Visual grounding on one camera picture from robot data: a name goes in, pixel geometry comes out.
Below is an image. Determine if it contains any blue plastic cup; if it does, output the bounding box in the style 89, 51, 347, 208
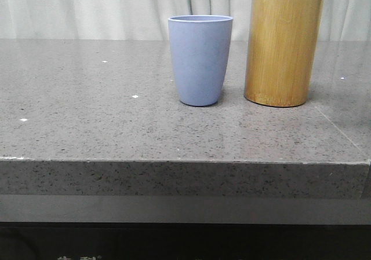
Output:
168, 15, 233, 107

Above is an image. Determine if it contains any white curtain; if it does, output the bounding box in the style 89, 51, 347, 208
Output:
0, 0, 371, 42

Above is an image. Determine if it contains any bamboo cylinder holder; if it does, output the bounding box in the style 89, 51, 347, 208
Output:
244, 0, 323, 107

